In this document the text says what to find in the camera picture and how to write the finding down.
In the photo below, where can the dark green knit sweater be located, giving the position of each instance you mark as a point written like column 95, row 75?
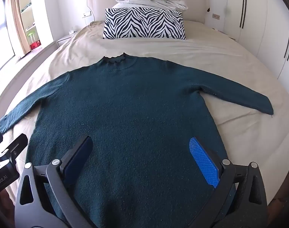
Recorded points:
column 135, row 111

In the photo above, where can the light grey pillow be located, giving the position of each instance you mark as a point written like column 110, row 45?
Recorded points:
column 125, row 6

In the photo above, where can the window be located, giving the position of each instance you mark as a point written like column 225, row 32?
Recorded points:
column 2, row 33

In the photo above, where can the white wall shelf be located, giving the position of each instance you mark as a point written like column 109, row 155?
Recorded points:
column 36, row 9

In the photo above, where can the white bedside table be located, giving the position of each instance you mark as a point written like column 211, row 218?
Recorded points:
column 65, row 39

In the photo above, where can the white wardrobe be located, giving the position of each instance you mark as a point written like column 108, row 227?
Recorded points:
column 260, row 16

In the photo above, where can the zebra print pillow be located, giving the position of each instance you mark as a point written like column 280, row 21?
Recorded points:
column 144, row 23

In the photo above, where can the beige bed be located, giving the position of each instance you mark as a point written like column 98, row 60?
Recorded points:
column 206, row 59

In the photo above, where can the red box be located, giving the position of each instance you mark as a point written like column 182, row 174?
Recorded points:
column 35, row 45

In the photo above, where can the white wall socket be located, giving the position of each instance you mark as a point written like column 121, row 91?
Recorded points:
column 86, row 14
column 216, row 16

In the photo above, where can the beige upholstered headboard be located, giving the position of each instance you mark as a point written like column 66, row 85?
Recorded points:
column 99, row 0

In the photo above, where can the beige curtain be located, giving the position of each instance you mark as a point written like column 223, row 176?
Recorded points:
column 15, row 21

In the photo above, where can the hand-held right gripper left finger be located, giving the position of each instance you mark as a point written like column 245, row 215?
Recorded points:
column 80, row 156

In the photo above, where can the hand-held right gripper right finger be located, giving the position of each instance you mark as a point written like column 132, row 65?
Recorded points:
column 203, row 161

